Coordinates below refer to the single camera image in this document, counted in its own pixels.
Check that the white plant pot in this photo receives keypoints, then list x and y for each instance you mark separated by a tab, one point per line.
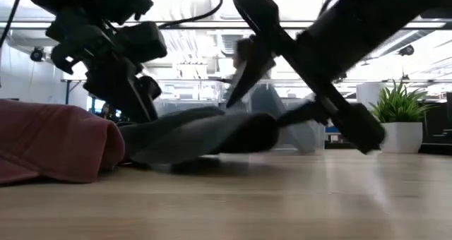
402	137

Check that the grey cap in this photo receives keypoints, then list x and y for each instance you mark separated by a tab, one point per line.
197	136

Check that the red cap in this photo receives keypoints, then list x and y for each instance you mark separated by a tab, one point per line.
53	141

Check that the black ceiling spotlight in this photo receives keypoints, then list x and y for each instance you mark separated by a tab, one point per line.
37	54
406	50

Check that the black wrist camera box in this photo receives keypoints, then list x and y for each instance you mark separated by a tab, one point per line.
143	42

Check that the green potted plant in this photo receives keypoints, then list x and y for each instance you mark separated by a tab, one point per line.
400	104

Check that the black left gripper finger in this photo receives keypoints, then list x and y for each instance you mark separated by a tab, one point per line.
118	99
151	88

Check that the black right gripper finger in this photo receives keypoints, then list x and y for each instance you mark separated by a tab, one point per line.
302	114
249	74

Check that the background desk with black leg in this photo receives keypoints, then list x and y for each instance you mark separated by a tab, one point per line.
70	86

